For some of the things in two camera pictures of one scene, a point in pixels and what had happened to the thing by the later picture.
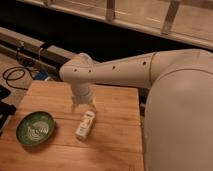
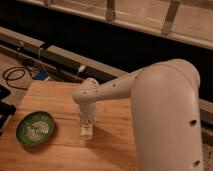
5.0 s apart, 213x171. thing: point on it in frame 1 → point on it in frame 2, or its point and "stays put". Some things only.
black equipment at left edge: [6, 109] stays put
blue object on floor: [40, 75] stays put
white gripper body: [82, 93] → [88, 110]
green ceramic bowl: [35, 128] stays put
